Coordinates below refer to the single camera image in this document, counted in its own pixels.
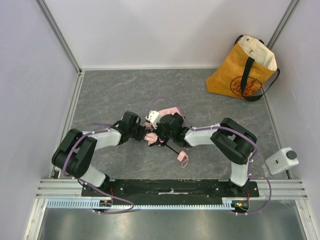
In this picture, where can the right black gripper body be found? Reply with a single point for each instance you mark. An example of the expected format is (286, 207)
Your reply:
(161, 129)

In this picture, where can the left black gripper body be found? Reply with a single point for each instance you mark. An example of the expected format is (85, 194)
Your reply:
(141, 132)

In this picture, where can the pink folding umbrella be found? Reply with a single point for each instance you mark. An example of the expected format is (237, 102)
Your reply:
(152, 138)

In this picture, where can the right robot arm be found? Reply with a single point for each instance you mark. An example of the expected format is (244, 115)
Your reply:
(233, 140)

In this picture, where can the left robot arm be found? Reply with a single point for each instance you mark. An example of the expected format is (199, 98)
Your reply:
(74, 154)

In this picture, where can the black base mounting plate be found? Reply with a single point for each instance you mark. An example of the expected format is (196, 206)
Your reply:
(178, 191)

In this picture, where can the yellow Trader Joe's tote bag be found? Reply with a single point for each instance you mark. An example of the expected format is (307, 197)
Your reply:
(245, 70)

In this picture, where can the white box with grey knob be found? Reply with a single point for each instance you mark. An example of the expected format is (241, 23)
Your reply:
(282, 160)

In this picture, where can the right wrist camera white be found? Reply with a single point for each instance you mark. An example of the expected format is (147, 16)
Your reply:
(153, 118)

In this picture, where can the aluminium rail frame front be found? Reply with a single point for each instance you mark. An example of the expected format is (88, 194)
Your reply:
(275, 189)

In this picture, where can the light blue cable duct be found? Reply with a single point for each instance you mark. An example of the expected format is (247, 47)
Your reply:
(65, 203)

